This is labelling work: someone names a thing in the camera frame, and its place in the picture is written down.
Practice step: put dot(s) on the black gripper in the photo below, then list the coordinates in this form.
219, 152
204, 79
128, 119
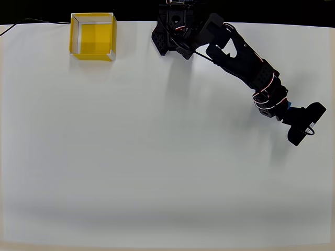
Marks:
286, 114

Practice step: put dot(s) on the blue block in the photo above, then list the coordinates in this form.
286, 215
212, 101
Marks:
289, 104

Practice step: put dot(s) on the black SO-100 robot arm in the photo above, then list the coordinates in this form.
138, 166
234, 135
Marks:
243, 60

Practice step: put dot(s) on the yellow open paper box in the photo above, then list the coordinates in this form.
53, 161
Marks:
95, 36

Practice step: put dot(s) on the black webcam with white label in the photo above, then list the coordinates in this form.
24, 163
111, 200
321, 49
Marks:
305, 119

